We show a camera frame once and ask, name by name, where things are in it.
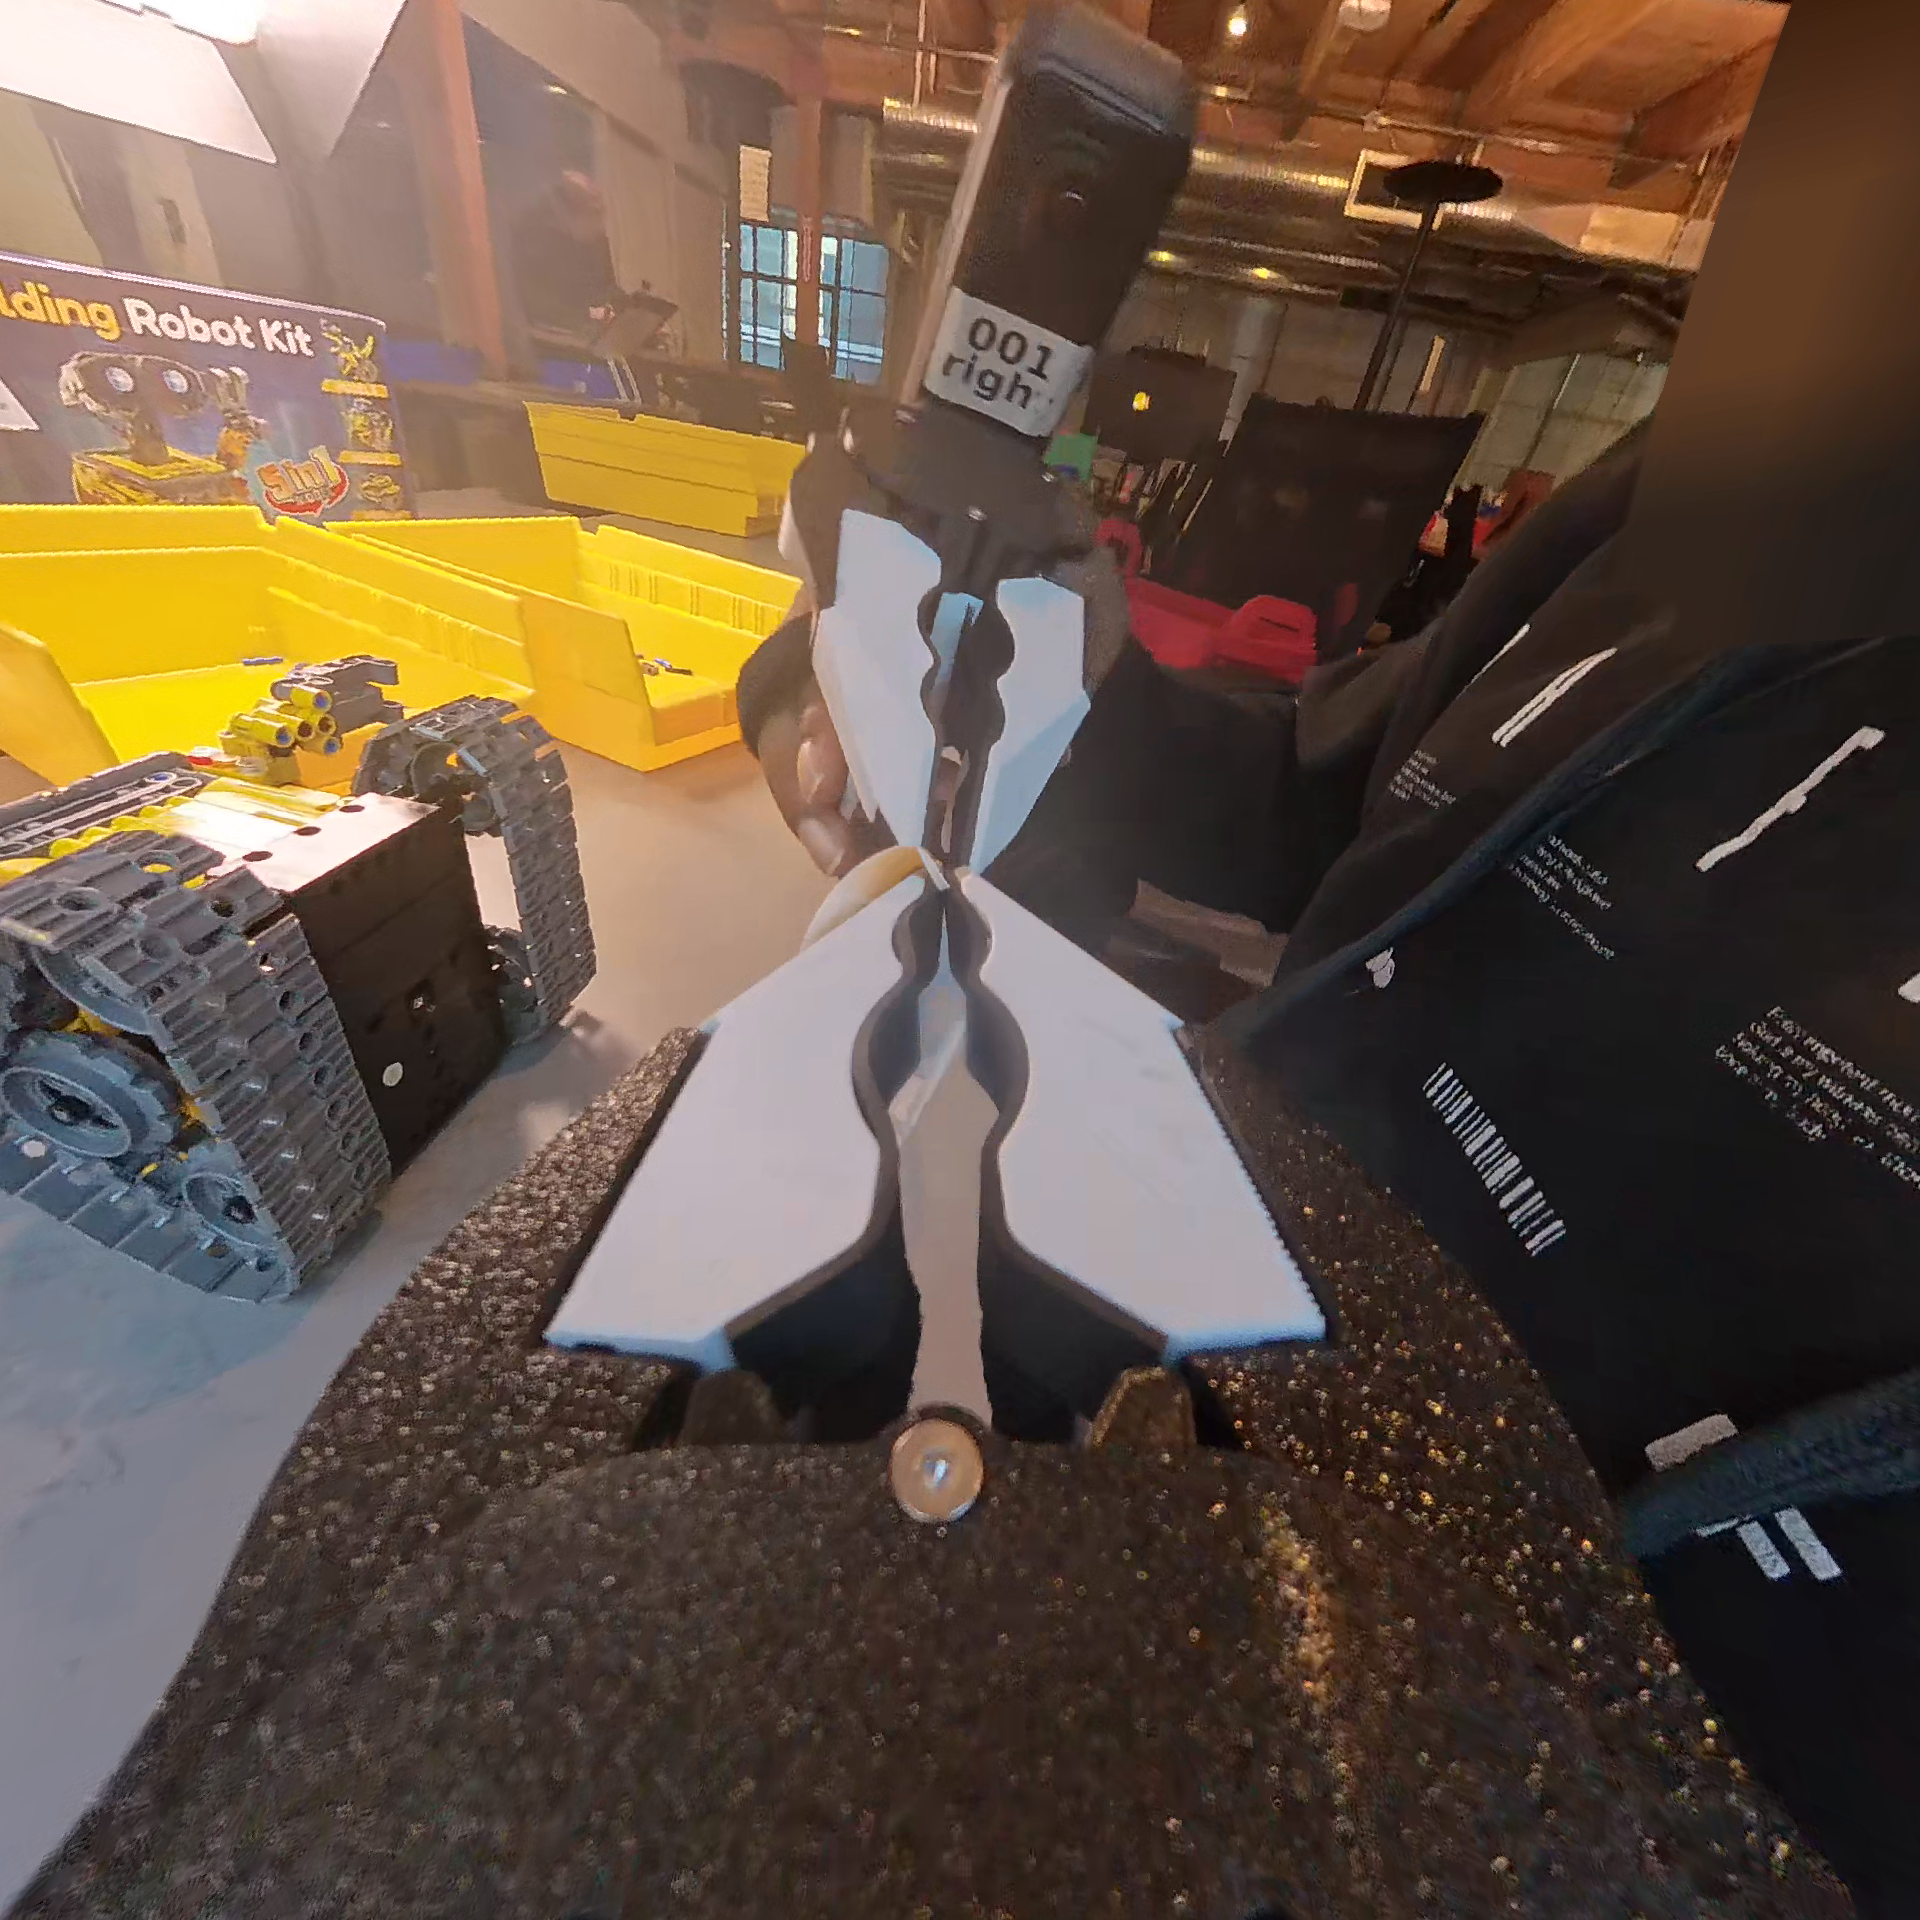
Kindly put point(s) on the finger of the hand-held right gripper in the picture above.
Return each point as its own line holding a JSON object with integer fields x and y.
{"x": 879, "y": 662}
{"x": 1043, "y": 674}

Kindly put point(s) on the black pole lamp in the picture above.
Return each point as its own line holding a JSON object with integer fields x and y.
{"x": 1441, "y": 183}

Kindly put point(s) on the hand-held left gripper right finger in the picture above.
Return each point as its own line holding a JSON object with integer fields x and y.
{"x": 1141, "y": 1185}

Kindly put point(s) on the stacked yellow bins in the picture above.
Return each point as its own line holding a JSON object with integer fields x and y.
{"x": 661, "y": 464}

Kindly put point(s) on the red storage bin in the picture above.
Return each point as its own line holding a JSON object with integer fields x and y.
{"x": 1245, "y": 630}

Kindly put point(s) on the yellow brick toy robot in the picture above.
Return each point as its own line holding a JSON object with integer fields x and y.
{"x": 224, "y": 974}

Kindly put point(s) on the person's black printed hoodie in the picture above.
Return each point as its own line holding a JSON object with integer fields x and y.
{"x": 1651, "y": 1049}

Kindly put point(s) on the grey desk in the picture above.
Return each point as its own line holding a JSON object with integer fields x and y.
{"x": 150, "y": 1425}

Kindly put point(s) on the black fabric screen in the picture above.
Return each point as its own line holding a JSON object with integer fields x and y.
{"x": 1350, "y": 511}

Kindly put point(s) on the person's right hand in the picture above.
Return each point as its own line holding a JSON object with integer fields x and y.
{"x": 811, "y": 796}

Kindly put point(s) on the blue robot kit box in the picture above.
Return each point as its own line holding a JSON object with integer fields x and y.
{"x": 181, "y": 404}

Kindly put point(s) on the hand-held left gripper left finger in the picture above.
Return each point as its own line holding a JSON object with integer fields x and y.
{"x": 735, "y": 1185}

